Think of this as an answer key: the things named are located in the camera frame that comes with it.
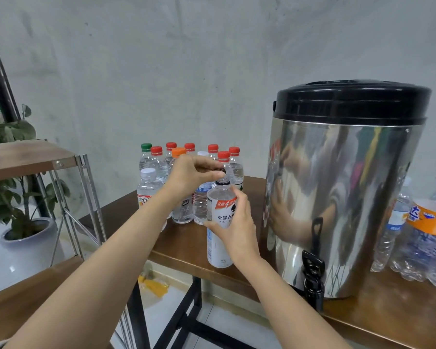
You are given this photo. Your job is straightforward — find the person's left hand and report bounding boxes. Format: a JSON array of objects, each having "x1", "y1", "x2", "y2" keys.
[{"x1": 163, "y1": 155, "x2": 226, "y2": 204}]

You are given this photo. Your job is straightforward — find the person's right hand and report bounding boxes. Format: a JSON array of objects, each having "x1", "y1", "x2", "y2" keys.
[{"x1": 205, "y1": 187, "x2": 261, "y2": 270}]

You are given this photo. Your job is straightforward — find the white-cap blue-label bottle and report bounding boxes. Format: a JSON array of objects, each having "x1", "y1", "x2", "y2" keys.
[{"x1": 193, "y1": 150, "x2": 212, "y2": 226}]

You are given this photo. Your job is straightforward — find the orange cap clear plastic bottle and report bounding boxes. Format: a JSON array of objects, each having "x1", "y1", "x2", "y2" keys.
[{"x1": 170, "y1": 147, "x2": 196, "y2": 224}]

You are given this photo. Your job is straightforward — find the white patterned label plastic bottle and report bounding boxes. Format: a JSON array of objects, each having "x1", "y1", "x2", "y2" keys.
[{"x1": 137, "y1": 167, "x2": 168, "y2": 232}]

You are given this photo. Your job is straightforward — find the green label plastic water bottle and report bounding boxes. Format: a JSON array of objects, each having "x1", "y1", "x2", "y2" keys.
[{"x1": 140, "y1": 143, "x2": 154, "y2": 172}]

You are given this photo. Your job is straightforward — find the stainless steel water dispenser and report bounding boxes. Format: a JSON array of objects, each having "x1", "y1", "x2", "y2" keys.
[{"x1": 264, "y1": 79, "x2": 433, "y2": 311}]

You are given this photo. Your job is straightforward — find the slim blue label plastic bottle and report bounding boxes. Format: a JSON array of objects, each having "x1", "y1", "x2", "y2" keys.
[{"x1": 371, "y1": 187, "x2": 415, "y2": 272}]

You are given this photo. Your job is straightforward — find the wooden metal shelf rack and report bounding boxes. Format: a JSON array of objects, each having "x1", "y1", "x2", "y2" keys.
[{"x1": 0, "y1": 18, "x2": 154, "y2": 349}]

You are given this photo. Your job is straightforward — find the orange label black cap bottle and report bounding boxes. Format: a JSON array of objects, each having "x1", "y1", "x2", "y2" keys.
[{"x1": 389, "y1": 168, "x2": 436, "y2": 282}]

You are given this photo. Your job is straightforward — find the person's right forearm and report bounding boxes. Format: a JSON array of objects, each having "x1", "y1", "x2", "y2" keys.
[{"x1": 240, "y1": 256, "x2": 350, "y2": 349}]

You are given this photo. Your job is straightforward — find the person's left forearm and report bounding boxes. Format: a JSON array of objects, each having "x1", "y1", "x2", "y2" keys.
[{"x1": 3, "y1": 189, "x2": 183, "y2": 349}]

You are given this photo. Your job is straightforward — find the yellow debris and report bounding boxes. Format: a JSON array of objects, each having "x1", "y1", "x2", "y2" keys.
[{"x1": 141, "y1": 276, "x2": 170, "y2": 299}]

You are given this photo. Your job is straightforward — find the white plant pot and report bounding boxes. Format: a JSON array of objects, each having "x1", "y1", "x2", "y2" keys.
[{"x1": 0, "y1": 218, "x2": 59, "y2": 272}]

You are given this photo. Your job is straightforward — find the green potted plant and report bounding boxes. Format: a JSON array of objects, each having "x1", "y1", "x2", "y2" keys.
[{"x1": 0, "y1": 105, "x2": 70, "y2": 240}]

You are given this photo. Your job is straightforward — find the black metal table frame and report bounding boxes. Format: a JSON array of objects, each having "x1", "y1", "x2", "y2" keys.
[{"x1": 127, "y1": 276, "x2": 255, "y2": 349}]

